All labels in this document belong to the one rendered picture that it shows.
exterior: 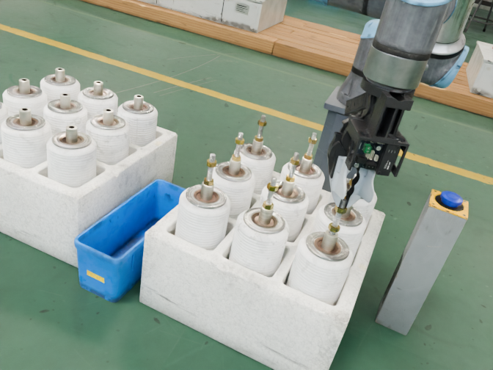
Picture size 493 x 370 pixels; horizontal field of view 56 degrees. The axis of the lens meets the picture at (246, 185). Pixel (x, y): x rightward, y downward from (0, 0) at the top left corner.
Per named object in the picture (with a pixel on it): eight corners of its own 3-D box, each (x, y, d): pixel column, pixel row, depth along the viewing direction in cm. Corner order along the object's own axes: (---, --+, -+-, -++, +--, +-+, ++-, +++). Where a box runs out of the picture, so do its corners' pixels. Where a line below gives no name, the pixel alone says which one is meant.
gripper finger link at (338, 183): (326, 220, 70) (345, 168, 65) (319, 198, 75) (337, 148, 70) (345, 223, 70) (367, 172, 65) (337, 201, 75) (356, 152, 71)
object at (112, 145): (102, 175, 118) (103, 110, 109) (134, 188, 115) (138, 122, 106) (76, 191, 110) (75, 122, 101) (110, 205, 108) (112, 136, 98)
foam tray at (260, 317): (224, 213, 125) (235, 156, 116) (362, 271, 115) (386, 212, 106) (138, 302, 94) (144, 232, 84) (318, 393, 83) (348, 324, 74)
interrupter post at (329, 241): (329, 242, 80) (334, 227, 78) (336, 252, 78) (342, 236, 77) (317, 244, 79) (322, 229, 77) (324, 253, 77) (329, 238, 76)
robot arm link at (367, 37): (358, 59, 133) (373, 11, 127) (403, 73, 129) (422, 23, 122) (346, 67, 124) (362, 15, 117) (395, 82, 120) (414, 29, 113)
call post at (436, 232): (379, 302, 106) (431, 189, 91) (409, 315, 105) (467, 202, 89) (374, 322, 101) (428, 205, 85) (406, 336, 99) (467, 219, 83)
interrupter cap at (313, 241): (333, 232, 83) (334, 229, 83) (356, 259, 78) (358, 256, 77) (297, 236, 80) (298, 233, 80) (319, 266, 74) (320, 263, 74)
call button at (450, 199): (438, 196, 89) (442, 187, 88) (459, 204, 88) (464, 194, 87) (436, 205, 86) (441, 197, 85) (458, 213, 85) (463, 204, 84)
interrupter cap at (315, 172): (315, 183, 97) (317, 181, 97) (282, 172, 99) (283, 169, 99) (324, 169, 103) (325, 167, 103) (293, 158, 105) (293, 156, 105)
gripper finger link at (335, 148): (321, 177, 71) (340, 125, 66) (320, 172, 72) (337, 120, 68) (351, 181, 71) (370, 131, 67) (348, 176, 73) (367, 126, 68)
